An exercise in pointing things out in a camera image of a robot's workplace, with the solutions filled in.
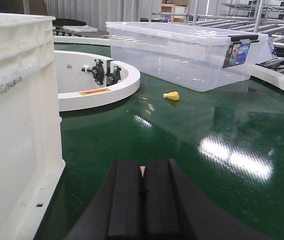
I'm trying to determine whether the white ring conveyor hub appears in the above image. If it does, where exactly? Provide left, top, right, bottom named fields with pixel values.
left=54, top=50, right=140, bottom=112

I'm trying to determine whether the small yellow toy piece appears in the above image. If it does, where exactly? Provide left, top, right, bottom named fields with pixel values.
left=163, top=91, right=180, bottom=101

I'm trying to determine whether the white outer conveyor rim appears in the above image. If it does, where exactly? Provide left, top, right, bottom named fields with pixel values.
left=252, top=65, right=284, bottom=91

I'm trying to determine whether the white plastic tote crate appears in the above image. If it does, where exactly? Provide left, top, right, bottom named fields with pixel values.
left=0, top=13, right=65, bottom=240

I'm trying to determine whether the clear plastic storage box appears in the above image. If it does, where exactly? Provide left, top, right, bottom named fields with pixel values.
left=106, top=21, right=273, bottom=92

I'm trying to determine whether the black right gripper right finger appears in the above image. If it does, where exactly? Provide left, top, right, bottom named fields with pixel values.
left=144, top=159, right=267, bottom=240

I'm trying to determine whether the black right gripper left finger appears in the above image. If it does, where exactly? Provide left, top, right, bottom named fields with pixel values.
left=66, top=159, right=142, bottom=240

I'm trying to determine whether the black bearing mount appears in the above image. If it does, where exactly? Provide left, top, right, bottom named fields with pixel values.
left=81, top=59, right=122, bottom=86

